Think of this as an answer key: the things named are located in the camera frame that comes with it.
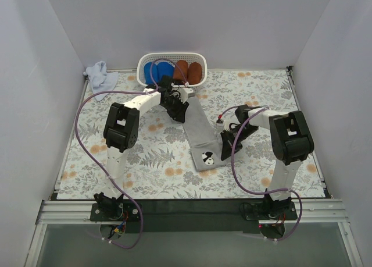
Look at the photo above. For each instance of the brown rolled towel left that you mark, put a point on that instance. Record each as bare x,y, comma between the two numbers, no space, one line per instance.
181,71

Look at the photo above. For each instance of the floral patterned table mat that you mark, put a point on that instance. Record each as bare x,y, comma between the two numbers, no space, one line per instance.
160,164

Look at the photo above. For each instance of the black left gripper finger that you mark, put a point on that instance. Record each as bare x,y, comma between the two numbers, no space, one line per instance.
180,114
173,113

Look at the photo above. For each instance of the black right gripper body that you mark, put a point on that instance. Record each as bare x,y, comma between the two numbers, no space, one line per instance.
232,137

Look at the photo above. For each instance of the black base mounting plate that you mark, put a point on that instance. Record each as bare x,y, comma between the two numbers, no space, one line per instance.
192,215

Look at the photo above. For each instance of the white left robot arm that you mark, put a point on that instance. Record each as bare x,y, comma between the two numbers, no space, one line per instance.
121,134

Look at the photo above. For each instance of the aluminium frame rail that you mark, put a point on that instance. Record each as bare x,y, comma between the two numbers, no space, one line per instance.
315,210

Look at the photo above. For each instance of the brown rolled towel right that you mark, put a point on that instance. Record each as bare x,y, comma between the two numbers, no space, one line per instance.
194,73

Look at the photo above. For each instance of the blue rolled towel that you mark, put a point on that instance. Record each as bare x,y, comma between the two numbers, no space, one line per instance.
165,69
151,73

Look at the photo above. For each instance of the light blue crumpled towel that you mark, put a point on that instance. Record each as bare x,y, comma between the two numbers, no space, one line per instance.
100,80

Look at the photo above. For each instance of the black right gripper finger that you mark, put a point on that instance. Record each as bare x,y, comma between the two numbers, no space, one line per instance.
229,149
225,137

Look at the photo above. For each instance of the grey panda towel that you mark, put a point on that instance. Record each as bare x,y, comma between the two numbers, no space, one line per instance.
204,146

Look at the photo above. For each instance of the brown rolled towel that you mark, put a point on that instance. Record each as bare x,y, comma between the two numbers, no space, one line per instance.
194,73
181,71

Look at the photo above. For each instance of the white plastic basket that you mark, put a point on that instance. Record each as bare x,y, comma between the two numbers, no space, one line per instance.
171,58

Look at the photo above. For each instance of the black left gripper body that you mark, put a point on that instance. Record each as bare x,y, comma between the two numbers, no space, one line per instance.
174,104

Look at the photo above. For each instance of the blue rolled towel left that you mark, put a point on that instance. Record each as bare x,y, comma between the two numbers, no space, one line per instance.
151,73

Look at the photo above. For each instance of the blue rolled towel right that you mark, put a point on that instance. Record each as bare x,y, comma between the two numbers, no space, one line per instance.
165,69

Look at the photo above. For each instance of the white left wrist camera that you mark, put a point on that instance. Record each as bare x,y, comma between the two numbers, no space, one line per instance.
183,92

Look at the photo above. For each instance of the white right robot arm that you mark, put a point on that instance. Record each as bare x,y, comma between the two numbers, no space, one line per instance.
291,143

